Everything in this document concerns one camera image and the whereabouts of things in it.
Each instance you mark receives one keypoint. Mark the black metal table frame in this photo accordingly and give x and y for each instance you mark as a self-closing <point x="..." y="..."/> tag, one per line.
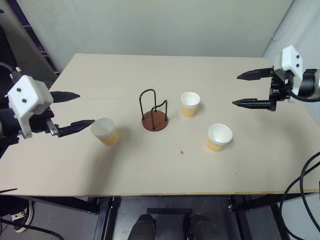
<point x="105" y="217"/>

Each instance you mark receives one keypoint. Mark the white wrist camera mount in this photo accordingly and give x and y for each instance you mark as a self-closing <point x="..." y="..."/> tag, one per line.
<point x="291" y="60"/>
<point x="25" y="100"/>

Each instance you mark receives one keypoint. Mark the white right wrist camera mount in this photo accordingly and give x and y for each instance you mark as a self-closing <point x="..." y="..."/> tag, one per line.
<point x="291" y="60"/>

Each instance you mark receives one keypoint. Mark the small red scrap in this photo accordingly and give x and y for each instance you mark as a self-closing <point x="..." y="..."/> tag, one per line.
<point x="182" y="151"/>

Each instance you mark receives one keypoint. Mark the orange white paper cup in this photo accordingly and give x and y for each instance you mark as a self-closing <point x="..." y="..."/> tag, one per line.
<point x="188" y="111"/>
<point x="215" y="146"/>
<point x="110" y="138"/>

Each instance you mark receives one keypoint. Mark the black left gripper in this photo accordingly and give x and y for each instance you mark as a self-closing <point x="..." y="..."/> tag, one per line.
<point x="41" y="122"/>

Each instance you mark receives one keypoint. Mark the dark rounded shape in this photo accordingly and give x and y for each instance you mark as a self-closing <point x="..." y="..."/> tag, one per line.
<point x="142" y="225"/>

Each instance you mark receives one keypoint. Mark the black white sneaker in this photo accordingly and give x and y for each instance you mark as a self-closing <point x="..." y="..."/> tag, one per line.
<point x="21" y="217"/>

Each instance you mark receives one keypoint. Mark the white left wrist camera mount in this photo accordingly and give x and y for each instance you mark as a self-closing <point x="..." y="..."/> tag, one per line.
<point x="25" y="100"/>

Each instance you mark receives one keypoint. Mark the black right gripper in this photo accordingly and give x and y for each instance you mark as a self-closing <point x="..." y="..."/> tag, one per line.
<point x="280" y="87"/>

